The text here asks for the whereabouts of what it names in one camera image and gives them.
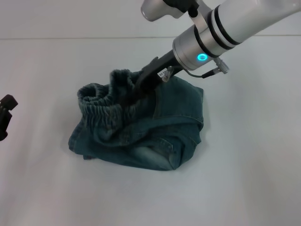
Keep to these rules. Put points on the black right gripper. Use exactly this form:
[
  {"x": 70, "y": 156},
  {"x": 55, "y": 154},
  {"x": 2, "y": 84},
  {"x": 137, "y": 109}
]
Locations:
[{"x": 152, "y": 75}]

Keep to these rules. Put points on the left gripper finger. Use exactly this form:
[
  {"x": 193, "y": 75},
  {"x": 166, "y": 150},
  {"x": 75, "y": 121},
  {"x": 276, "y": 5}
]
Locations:
[
  {"x": 9, "y": 102},
  {"x": 3, "y": 122}
]

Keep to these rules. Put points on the blue denim shorts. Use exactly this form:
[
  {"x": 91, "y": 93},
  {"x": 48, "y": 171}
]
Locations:
[{"x": 176, "y": 113}]

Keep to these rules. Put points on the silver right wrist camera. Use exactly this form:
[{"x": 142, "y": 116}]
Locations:
[{"x": 155, "y": 10}]

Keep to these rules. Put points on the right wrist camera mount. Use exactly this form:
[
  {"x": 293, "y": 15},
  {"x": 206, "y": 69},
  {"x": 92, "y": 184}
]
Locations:
[{"x": 200, "y": 21}]

